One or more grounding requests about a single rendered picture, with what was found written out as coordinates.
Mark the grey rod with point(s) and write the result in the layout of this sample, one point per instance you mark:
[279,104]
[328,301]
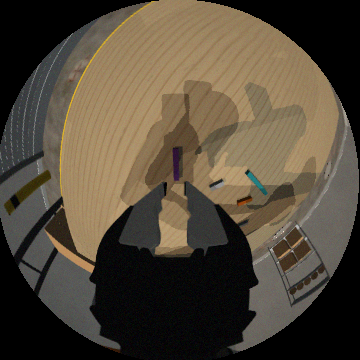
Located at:
[243,223]
[216,185]

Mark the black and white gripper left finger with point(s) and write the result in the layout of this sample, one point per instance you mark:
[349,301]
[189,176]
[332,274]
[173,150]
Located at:
[137,227]

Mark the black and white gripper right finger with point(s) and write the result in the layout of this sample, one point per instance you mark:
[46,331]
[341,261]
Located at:
[212,229]

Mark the orange rod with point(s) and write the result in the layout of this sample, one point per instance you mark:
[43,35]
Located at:
[244,200]

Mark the purple rod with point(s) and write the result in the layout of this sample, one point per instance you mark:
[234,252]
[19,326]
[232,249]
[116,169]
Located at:
[176,164]

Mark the turquoise rod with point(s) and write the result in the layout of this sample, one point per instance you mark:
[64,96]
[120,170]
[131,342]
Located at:
[256,182]

